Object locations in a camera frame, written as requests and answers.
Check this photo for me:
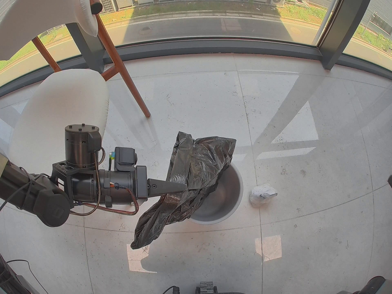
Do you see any black plastic bag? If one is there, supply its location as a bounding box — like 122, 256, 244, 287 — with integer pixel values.
130, 131, 237, 250

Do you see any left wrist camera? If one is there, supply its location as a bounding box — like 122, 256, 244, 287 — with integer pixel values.
109, 147, 138, 173

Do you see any window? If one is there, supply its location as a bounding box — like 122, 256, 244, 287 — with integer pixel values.
0, 0, 392, 97

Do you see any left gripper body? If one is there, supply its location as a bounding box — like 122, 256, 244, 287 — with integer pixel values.
71, 166, 149, 206

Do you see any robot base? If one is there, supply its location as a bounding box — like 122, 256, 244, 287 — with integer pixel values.
162, 281, 245, 294

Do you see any white cushioned wooden chair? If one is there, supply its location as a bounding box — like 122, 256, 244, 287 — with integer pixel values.
0, 0, 151, 177

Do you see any black cable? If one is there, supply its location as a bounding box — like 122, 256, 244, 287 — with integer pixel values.
6, 258, 41, 294

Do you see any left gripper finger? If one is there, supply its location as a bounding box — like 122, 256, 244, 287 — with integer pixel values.
147, 178, 188, 199

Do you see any crumpled white paper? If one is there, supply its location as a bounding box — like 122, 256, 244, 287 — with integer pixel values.
249, 183, 278, 208

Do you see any white trash bin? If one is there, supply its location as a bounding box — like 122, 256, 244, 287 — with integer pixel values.
187, 161, 244, 225

